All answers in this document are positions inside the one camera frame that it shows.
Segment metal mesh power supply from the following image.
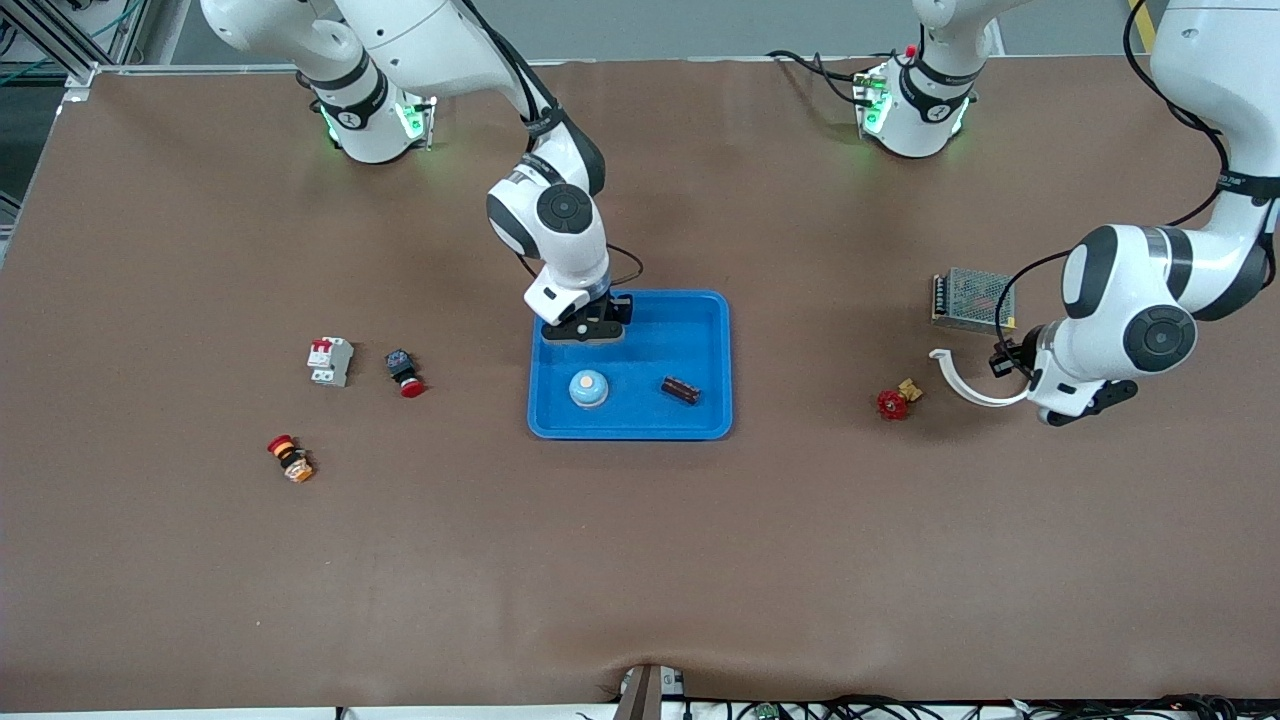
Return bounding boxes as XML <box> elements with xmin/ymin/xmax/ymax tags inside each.
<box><xmin>930</xmin><ymin>266</ymin><xmax>1018</xmax><ymax>337</ymax></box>

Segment blue plastic tray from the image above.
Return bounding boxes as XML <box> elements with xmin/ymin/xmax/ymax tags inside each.
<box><xmin>527</xmin><ymin>289</ymin><xmax>734</xmax><ymax>441</ymax></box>

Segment red black emergency stop button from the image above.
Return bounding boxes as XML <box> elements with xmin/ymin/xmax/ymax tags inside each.
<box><xmin>385</xmin><ymin>348</ymin><xmax>426</xmax><ymax>399</ymax></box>

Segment brown table mat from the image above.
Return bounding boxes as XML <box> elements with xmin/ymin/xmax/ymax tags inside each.
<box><xmin>0</xmin><ymin>57</ymin><xmax>1280</xmax><ymax>713</ymax></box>

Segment white circuit breaker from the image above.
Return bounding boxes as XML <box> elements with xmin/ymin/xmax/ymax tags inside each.
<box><xmin>306</xmin><ymin>336</ymin><xmax>355</xmax><ymax>388</ymax></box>

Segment red yellow push button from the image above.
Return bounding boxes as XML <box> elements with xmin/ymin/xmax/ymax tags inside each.
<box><xmin>266</xmin><ymin>434</ymin><xmax>315</xmax><ymax>485</ymax></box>

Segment white curved plastic bracket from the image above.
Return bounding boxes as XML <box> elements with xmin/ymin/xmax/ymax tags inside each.
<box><xmin>928</xmin><ymin>348</ymin><xmax>1033</xmax><ymax>408</ymax></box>

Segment red handle brass valve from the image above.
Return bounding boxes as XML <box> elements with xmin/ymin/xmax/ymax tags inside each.
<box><xmin>876</xmin><ymin>377</ymin><xmax>924</xmax><ymax>422</ymax></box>

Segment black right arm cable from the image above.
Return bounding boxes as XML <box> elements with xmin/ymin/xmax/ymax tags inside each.
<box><xmin>455</xmin><ymin>0</ymin><xmax>644</xmax><ymax>293</ymax></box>

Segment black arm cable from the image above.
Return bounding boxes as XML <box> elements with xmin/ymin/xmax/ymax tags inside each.
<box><xmin>995</xmin><ymin>0</ymin><xmax>1280</xmax><ymax>353</ymax></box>
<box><xmin>455</xmin><ymin>0</ymin><xmax>644</xmax><ymax>293</ymax></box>

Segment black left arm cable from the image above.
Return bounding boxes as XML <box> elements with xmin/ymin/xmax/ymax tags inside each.
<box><xmin>995</xmin><ymin>0</ymin><xmax>1280</xmax><ymax>353</ymax></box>

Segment black left base cables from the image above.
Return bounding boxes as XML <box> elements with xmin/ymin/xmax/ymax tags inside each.
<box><xmin>768</xmin><ymin>48</ymin><xmax>881</xmax><ymax>109</ymax></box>

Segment black cable bundle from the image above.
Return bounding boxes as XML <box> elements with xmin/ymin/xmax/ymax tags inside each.
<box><xmin>685</xmin><ymin>693</ymin><xmax>1241</xmax><ymax>720</ymax></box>

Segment metal camera mount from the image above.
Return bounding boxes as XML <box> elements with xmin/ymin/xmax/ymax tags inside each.
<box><xmin>612</xmin><ymin>663</ymin><xmax>688</xmax><ymax>720</ymax></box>

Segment green cable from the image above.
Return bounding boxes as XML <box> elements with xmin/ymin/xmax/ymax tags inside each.
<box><xmin>0</xmin><ymin>0</ymin><xmax>143</xmax><ymax>86</ymax></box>

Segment aluminium frame profile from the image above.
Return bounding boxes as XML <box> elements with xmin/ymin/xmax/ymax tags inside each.
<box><xmin>0</xmin><ymin>0</ymin><xmax>151</xmax><ymax>91</ymax></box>

